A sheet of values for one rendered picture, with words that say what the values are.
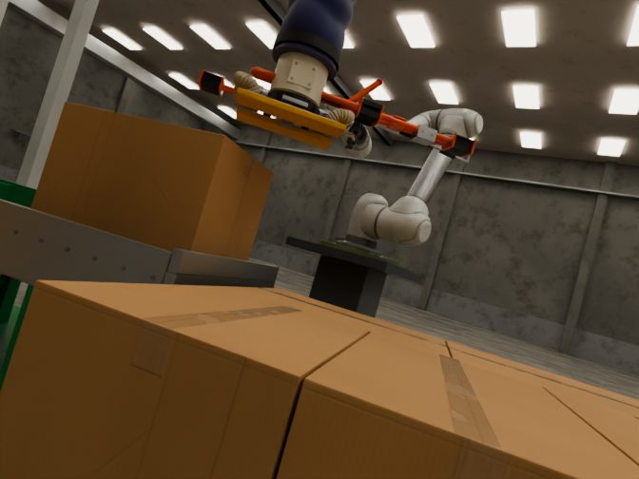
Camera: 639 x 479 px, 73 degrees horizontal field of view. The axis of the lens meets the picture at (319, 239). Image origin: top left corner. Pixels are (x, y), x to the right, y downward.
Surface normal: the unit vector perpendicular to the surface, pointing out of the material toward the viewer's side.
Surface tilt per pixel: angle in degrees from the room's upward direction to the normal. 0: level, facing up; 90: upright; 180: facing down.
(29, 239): 90
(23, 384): 90
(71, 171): 90
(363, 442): 90
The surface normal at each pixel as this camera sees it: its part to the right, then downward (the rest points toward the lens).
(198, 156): -0.25, -0.12
